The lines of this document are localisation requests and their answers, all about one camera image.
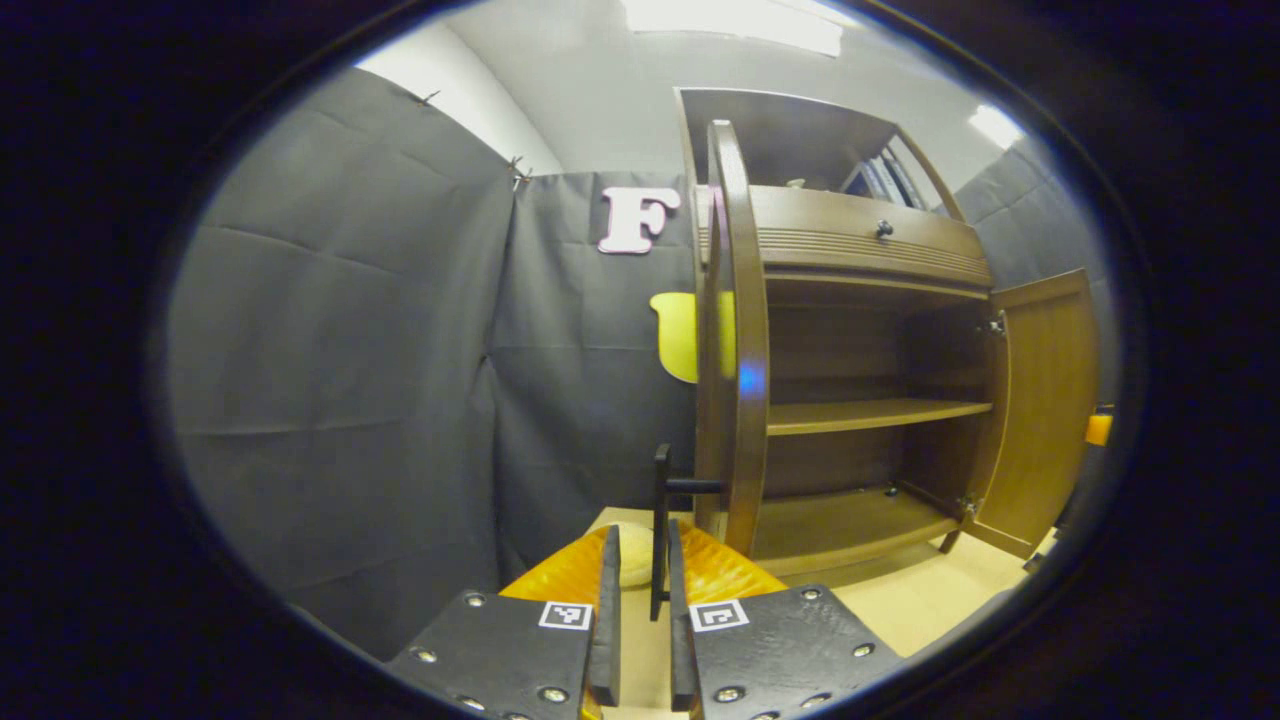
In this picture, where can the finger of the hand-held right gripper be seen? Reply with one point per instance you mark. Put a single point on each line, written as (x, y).
(1099, 428)

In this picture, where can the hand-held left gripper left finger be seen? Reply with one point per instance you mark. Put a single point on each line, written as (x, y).
(610, 620)

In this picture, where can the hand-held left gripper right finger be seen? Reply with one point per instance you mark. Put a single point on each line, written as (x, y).
(680, 640)

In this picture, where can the wooden cabinet door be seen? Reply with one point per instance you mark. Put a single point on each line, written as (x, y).
(745, 300)
(1045, 410)

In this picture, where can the wooden double-door shoe cabinet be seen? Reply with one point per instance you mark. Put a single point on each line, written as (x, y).
(850, 350)

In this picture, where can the wooden cabinet shelf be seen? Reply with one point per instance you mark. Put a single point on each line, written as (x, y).
(870, 415)

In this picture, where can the wooden cabinet drawer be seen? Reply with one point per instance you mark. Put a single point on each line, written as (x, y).
(830, 235)

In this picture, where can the pale yellow round object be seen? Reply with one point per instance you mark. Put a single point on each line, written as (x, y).
(636, 555)

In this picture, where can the small black clip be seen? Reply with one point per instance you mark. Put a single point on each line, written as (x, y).
(1033, 562)

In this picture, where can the small ceiling light panel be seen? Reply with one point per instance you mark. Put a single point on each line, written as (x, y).
(995, 126)

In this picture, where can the light blue book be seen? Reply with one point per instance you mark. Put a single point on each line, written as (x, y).
(886, 180)

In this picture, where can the dark blue book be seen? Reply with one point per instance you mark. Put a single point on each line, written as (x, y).
(862, 183)

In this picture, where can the black backdrop cloth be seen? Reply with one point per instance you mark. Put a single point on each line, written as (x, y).
(340, 400)

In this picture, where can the large ceiling light panel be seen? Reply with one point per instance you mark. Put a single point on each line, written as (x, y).
(740, 25)

